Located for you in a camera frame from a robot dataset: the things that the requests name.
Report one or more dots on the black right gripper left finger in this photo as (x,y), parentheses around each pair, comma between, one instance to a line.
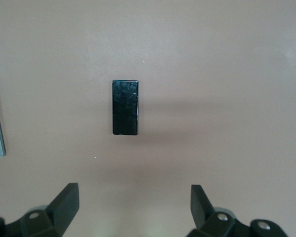
(59,212)

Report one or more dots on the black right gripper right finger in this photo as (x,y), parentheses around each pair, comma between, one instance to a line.
(202,212)

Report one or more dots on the black smartphone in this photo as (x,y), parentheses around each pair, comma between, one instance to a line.
(124,108)

